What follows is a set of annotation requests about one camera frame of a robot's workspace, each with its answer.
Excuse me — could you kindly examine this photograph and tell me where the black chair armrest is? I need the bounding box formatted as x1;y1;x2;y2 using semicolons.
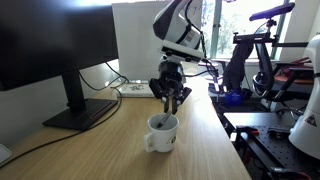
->
203;59;231;85

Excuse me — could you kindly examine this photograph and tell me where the white flat device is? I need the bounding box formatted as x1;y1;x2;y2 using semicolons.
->
0;143;13;166

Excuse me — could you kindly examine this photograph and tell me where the black monitor stand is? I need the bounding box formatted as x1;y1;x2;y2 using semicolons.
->
42;69;119;131

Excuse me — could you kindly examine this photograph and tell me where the black orange clamp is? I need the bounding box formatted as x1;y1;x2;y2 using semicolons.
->
235;125;260;137

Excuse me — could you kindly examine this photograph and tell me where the long black desk cable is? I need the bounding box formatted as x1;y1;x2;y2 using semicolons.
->
0;87;123;168

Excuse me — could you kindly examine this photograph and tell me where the white ceramic mug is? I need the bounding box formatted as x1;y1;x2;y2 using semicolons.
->
143;113;180;154

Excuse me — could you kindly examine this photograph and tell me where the black monitor cable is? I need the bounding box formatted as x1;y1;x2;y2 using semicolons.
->
78;62;130;92

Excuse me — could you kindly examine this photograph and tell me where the white flat box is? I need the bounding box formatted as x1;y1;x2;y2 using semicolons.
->
117;79;156;98

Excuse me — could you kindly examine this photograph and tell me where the black pen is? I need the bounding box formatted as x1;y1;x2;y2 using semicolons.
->
156;111;173;129

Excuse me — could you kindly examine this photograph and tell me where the black office chair purple headrest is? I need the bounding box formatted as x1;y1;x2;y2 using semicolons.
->
232;2;314;103

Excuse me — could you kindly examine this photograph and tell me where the black perforated breadboard table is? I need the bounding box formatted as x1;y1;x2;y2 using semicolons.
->
223;111;320;180

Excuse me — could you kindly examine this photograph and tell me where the black computer monitor screen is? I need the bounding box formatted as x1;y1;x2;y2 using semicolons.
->
0;0;120;92

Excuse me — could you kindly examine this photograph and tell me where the black jacket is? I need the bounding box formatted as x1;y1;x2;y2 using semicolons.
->
222;42;254;93

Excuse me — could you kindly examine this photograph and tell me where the small black bracket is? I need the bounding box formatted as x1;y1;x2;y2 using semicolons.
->
267;126;292;139

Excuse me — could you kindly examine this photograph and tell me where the red brown seat cushion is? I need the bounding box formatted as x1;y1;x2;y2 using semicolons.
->
274;58;315;85

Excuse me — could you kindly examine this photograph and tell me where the white whiteboard with writing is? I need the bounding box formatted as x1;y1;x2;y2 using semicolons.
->
111;0;204;82

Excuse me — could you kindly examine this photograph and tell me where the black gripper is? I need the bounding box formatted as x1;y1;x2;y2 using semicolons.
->
148;60;193;116

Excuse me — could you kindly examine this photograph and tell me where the blue plastic object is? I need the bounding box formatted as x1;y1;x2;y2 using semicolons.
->
223;88;244;107

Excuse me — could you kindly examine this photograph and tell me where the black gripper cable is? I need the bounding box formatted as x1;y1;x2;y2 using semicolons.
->
184;57;222;103

